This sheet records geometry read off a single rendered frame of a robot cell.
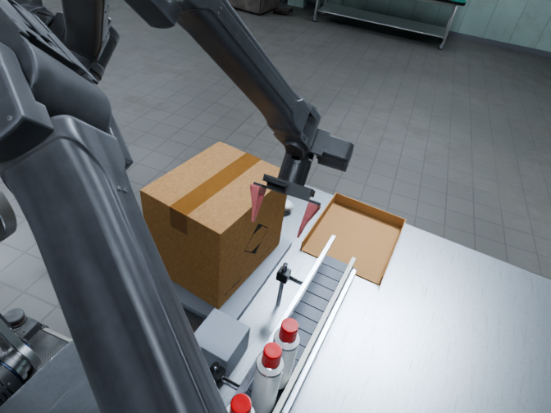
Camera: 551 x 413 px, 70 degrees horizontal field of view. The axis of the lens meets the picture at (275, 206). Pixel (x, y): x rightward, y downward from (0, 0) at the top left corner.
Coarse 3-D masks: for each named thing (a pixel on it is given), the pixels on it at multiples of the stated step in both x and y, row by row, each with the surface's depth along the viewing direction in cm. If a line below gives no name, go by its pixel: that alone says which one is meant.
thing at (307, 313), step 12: (324, 264) 113; (336, 264) 114; (324, 276) 110; (336, 276) 110; (312, 288) 106; (324, 288) 106; (300, 300) 103; (312, 300) 103; (324, 300) 103; (300, 312) 100; (312, 312) 100; (300, 324) 97; (312, 324) 97; (324, 324) 98; (300, 336) 94; (300, 348) 92; (300, 372) 88; (252, 384) 84
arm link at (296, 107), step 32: (128, 0) 41; (160, 0) 40; (192, 0) 42; (224, 0) 47; (192, 32) 48; (224, 32) 48; (224, 64) 53; (256, 64) 54; (256, 96) 59; (288, 96) 62; (288, 128) 66
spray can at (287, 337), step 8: (288, 320) 73; (280, 328) 73; (288, 328) 72; (296, 328) 72; (280, 336) 74; (288, 336) 72; (296, 336) 74; (280, 344) 74; (288, 344) 74; (296, 344) 74; (288, 352) 74; (296, 352) 76; (288, 360) 76; (288, 368) 78; (288, 376) 81; (280, 384) 82
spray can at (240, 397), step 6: (234, 396) 62; (240, 396) 62; (246, 396) 62; (234, 402) 61; (240, 402) 61; (246, 402) 61; (228, 408) 64; (234, 408) 60; (240, 408) 60; (246, 408) 60; (252, 408) 65
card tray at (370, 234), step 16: (336, 208) 141; (352, 208) 142; (368, 208) 139; (320, 224) 133; (336, 224) 134; (352, 224) 135; (368, 224) 136; (384, 224) 137; (400, 224) 136; (304, 240) 122; (320, 240) 127; (336, 240) 128; (352, 240) 129; (368, 240) 130; (384, 240) 131; (336, 256) 122; (352, 256) 123; (368, 256) 124; (384, 256) 125; (368, 272) 119; (384, 272) 115
